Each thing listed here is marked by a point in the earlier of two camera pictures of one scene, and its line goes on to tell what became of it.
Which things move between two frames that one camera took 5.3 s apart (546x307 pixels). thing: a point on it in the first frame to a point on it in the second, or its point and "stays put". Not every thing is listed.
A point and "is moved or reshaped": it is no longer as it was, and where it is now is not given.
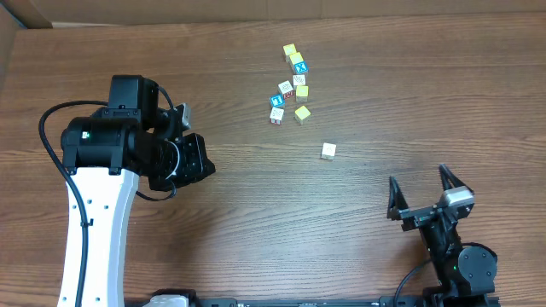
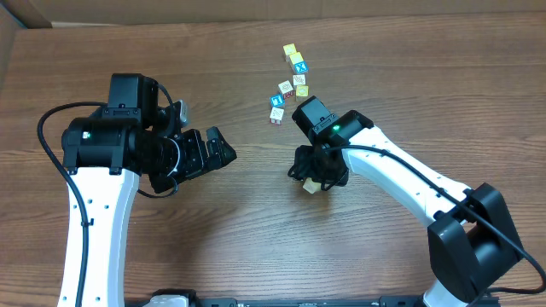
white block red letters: (276, 115) stays put
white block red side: (287, 89) stays put
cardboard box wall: (19, 14) stays put
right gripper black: (396, 201) to (304, 167)
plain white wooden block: (328, 151) is moved or reshaped
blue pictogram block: (277, 101) stays put
